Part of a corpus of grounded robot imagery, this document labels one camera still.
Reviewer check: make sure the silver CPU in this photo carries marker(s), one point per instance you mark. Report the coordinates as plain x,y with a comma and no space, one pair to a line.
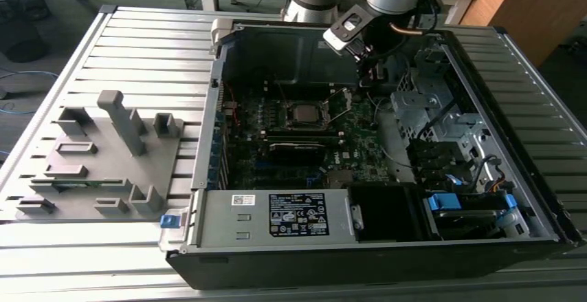
306,114

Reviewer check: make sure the CPU socket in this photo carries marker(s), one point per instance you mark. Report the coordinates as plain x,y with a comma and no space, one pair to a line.
310,127

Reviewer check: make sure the metal drive cage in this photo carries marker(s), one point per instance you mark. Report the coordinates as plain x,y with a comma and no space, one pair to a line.
412,102

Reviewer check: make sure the green motherboard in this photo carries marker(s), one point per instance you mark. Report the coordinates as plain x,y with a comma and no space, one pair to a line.
362,143

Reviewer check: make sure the black graphics card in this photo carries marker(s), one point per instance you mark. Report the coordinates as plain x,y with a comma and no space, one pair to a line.
298,154

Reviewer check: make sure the brown chipset heatsink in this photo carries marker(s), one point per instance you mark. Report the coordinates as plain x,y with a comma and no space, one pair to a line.
340,177

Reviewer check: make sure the wooden cabinet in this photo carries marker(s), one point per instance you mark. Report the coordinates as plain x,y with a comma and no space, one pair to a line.
540,6

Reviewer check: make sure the blue disk carrier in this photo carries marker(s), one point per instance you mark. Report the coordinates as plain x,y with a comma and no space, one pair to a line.
443,201

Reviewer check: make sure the grey power supply unit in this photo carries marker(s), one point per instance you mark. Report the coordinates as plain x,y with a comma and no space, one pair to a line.
220,226

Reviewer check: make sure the black PC case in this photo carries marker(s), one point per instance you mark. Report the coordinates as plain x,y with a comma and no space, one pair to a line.
320,271

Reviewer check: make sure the blue case latch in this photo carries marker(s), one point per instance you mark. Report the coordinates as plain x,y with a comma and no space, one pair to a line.
170,221

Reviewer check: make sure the grey parts rack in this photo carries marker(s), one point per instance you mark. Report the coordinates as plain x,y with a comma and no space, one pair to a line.
115,171

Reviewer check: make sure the green RAM stick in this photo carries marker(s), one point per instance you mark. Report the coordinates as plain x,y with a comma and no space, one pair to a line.
75,185

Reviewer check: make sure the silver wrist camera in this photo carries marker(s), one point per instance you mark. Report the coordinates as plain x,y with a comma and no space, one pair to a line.
344,32

